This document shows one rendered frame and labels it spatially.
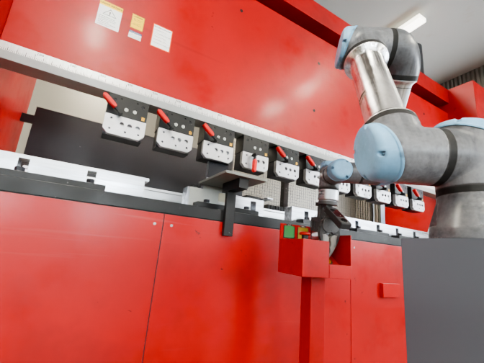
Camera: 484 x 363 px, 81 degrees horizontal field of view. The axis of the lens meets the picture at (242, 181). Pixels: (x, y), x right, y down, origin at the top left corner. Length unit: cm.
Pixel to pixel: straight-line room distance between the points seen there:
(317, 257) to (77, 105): 346
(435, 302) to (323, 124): 131
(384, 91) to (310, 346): 80
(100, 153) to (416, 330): 155
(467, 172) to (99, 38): 125
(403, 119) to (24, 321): 105
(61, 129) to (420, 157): 159
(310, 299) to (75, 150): 134
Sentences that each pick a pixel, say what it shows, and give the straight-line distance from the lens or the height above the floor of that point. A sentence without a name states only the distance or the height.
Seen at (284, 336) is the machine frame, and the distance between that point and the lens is 134.
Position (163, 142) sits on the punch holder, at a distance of 121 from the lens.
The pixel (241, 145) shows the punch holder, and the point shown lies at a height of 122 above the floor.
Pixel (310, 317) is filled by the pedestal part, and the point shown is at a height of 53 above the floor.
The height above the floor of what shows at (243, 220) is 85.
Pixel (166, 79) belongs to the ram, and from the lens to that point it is 133.
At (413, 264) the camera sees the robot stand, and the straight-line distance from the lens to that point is 64.
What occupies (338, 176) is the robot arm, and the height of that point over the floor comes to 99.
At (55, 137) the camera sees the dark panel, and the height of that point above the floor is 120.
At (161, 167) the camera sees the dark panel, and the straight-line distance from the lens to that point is 175.
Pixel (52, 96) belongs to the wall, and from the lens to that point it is 402.
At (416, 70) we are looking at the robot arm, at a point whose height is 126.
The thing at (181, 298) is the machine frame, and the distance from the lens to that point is 108.
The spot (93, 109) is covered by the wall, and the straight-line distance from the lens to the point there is 396.
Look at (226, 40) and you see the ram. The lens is 158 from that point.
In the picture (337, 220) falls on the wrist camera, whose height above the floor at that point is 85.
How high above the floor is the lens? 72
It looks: 14 degrees up
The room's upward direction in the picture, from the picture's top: 5 degrees clockwise
